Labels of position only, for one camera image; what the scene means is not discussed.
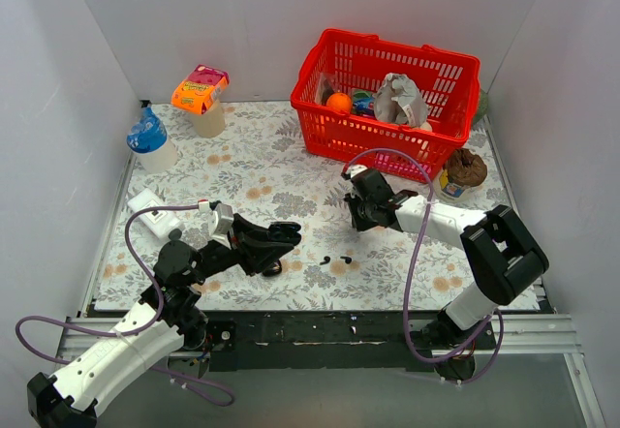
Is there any long black earbud charging case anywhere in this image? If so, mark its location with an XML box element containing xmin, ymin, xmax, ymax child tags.
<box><xmin>268</xmin><ymin>222</ymin><xmax>301</xmax><ymax>240</ymax></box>

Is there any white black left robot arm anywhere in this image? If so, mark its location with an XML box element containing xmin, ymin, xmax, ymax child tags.
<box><xmin>27</xmin><ymin>205</ymin><xmax>301</xmax><ymax>427</ymax></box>

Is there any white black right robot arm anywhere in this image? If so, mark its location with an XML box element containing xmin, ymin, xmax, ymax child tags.
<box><xmin>343</xmin><ymin>165</ymin><xmax>549</xmax><ymax>349</ymax></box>

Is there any black case with gold line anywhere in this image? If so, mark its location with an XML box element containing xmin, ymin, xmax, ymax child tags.
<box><xmin>262</xmin><ymin>260</ymin><xmax>282</xmax><ymax>277</ymax></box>

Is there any floral patterned table mat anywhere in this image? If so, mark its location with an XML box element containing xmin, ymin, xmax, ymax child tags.
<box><xmin>94</xmin><ymin>100</ymin><xmax>527</xmax><ymax>313</ymax></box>

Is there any white tube black cap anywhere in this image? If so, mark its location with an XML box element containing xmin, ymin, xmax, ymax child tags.
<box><xmin>127</xmin><ymin>189</ymin><xmax>185</xmax><ymax>242</ymax></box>

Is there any blue green snack packet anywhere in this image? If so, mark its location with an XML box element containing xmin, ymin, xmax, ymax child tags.
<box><xmin>351</xmin><ymin>88</ymin><xmax>375</xmax><ymax>118</ymax></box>

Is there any orange fruit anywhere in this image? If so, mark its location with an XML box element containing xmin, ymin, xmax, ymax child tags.
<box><xmin>325</xmin><ymin>92</ymin><xmax>353</xmax><ymax>113</ymax></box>

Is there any crumpled grey white bag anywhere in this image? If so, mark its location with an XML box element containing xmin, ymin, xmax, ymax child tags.
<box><xmin>374</xmin><ymin>73</ymin><xmax>429</xmax><ymax>128</ymax></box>

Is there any clear dark snack packet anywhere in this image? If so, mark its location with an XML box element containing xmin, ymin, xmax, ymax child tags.
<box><xmin>315</xmin><ymin>72</ymin><xmax>338</xmax><ymax>106</ymax></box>

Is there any beige paper cup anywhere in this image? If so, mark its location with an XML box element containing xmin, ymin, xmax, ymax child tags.
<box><xmin>189</xmin><ymin>100</ymin><xmax>226</xmax><ymax>138</ymax></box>

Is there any red plastic shopping basket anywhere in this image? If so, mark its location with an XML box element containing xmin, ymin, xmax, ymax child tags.
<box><xmin>290</xmin><ymin>29</ymin><xmax>481</xmax><ymax>181</ymax></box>

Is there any white bottle blue cap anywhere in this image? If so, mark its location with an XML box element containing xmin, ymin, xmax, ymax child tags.
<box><xmin>126</xmin><ymin>107</ymin><xmax>178</xmax><ymax>173</ymax></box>

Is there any orange pink snack pack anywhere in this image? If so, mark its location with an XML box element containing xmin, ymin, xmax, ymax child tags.
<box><xmin>170</xmin><ymin>64</ymin><xmax>230</xmax><ymax>115</ymax></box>

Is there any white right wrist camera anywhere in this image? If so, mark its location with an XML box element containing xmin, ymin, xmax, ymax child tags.
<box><xmin>341</xmin><ymin>164</ymin><xmax>368</xmax><ymax>181</ymax></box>

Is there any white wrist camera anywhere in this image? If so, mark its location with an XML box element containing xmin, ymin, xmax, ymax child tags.
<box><xmin>198</xmin><ymin>199</ymin><xmax>234</xmax><ymax>246</ymax></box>
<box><xmin>341</xmin><ymin>164</ymin><xmax>368</xmax><ymax>181</ymax></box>

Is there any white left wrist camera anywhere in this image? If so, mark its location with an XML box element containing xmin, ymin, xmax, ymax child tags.
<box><xmin>198</xmin><ymin>199</ymin><xmax>234</xmax><ymax>246</ymax></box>

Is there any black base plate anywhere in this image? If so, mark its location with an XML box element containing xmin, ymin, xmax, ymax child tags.
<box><xmin>172</xmin><ymin>311</ymin><xmax>477</xmax><ymax>382</ymax></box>

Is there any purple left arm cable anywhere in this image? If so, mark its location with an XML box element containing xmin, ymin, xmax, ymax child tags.
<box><xmin>14</xmin><ymin>202</ymin><xmax>236</xmax><ymax>407</ymax></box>

